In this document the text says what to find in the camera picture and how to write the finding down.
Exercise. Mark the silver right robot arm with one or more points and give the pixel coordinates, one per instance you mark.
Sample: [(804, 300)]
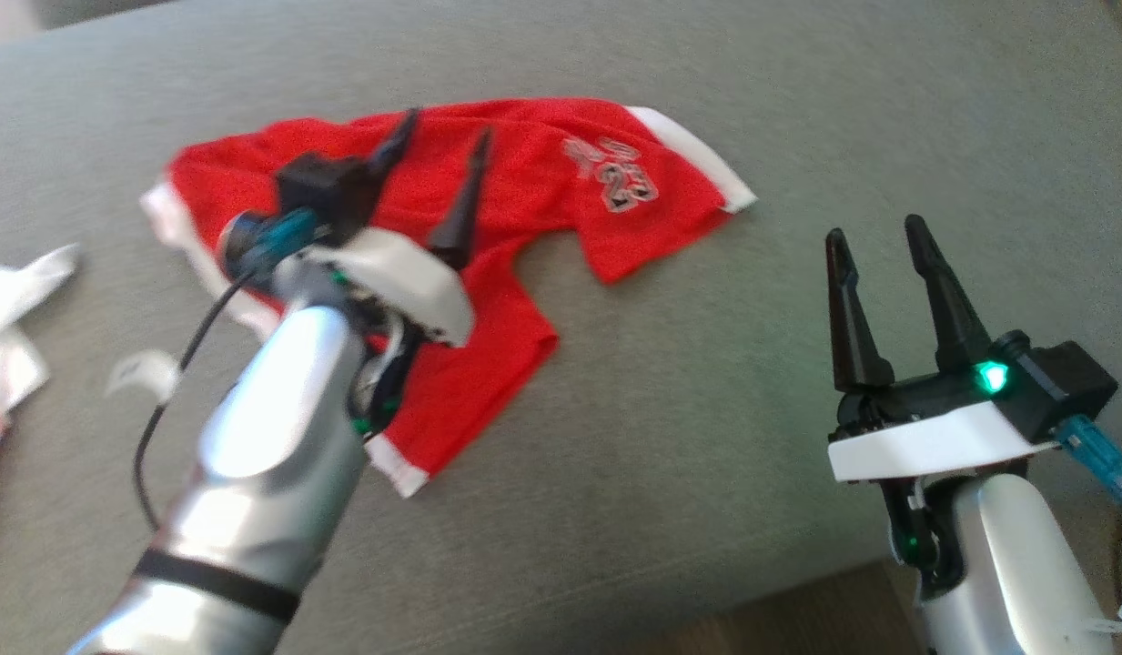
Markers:
[(1025, 564)]

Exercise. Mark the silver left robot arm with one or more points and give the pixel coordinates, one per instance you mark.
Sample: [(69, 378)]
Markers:
[(269, 437)]

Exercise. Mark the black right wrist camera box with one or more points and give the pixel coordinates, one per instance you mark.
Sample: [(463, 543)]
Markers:
[(1066, 387)]

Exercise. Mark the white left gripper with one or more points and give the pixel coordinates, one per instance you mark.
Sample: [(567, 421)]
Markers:
[(406, 273)]

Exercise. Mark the red shorts with white hem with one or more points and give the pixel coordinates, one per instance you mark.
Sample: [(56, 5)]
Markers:
[(542, 173)]

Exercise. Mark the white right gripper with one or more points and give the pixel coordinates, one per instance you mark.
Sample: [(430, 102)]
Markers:
[(924, 441)]

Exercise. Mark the red jersey with white sleeves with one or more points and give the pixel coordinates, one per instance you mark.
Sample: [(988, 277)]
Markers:
[(5, 300)]

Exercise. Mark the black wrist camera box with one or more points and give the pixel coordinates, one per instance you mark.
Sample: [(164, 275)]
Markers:
[(1066, 387), (324, 186)]

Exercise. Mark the large grey sofa cushion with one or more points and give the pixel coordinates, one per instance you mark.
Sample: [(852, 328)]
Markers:
[(706, 409)]

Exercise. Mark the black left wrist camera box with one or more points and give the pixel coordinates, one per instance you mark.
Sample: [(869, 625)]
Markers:
[(324, 186)]

